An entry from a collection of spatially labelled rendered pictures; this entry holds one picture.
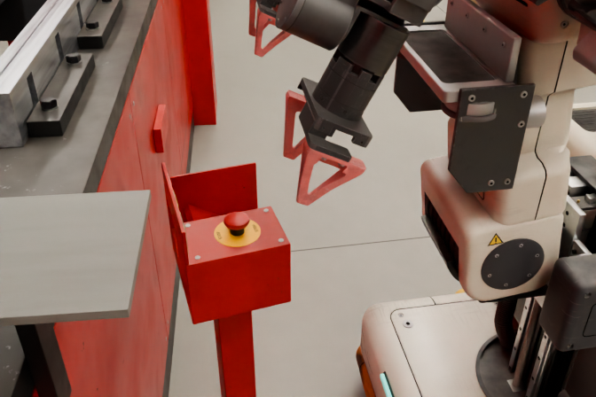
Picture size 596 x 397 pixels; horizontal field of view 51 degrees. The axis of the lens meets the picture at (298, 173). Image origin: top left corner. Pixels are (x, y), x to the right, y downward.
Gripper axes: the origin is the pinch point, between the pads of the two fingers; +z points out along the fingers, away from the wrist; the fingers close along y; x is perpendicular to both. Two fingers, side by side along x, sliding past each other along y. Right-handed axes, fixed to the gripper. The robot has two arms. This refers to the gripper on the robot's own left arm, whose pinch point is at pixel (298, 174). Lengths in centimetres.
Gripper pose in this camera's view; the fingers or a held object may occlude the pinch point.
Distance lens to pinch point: 69.9
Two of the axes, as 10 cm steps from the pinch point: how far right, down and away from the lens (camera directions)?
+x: 8.8, 3.1, 3.6
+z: -4.5, 7.9, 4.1
